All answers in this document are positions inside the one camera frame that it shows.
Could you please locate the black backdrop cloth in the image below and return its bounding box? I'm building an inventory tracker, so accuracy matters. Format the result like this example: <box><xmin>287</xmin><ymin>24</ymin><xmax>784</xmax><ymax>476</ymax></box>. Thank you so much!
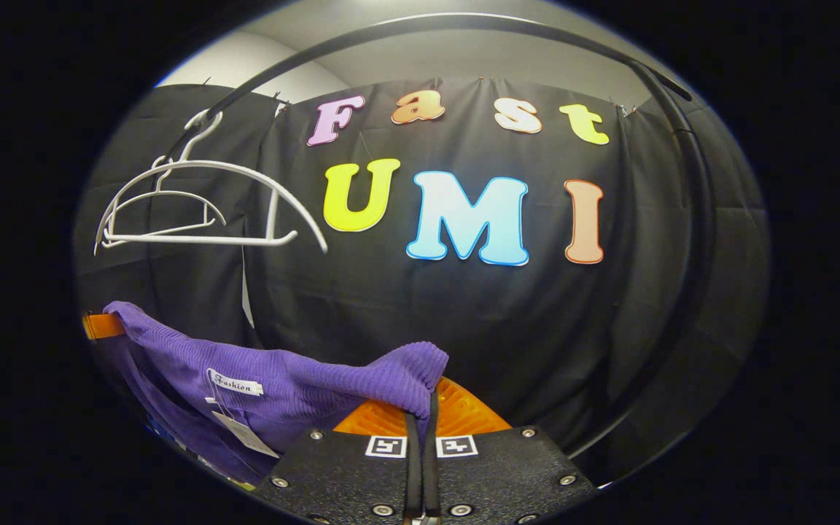
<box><xmin>74</xmin><ymin>77</ymin><xmax>771</xmax><ymax>482</ymax></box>

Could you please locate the purple ribbed jacket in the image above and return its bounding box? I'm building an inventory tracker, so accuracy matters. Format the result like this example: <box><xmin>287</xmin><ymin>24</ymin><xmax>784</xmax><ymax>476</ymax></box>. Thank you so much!
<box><xmin>103</xmin><ymin>300</ymin><xmax>450</xmax><ymax>486</ymax></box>

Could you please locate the white plastic hanger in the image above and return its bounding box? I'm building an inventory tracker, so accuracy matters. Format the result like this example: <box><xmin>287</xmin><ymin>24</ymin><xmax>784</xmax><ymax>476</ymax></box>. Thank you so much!
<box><xmin>94</xmin><ymin>108</ymin><xmax>329</xmax><ymax>254</ymax></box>
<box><xmin>101</xmin><ymin>155</ymin><xmax>228</xmax><ymax>247</ymax></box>

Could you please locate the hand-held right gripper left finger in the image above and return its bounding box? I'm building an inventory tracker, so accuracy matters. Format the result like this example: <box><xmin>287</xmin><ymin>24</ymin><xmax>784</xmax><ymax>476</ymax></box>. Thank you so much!
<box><xmin>252</xmin><ymin>400</ymin><xmax>421</xmax><ymax>525</ymax></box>

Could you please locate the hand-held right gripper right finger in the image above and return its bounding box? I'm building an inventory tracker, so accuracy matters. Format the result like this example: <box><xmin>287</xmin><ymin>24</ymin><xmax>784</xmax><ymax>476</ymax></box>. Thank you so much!
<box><xmin>424</xmin><ymin>376</ymin><xmax>599</xmax><ymax>525</ymax></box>

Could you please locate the black metal clothes rack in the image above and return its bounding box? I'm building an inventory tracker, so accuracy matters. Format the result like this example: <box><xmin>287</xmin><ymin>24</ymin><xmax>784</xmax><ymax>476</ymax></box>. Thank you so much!
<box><xmin>157</xmin><ymin>11</ymin><xmax>718</xmax><ymax>460</ymax></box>

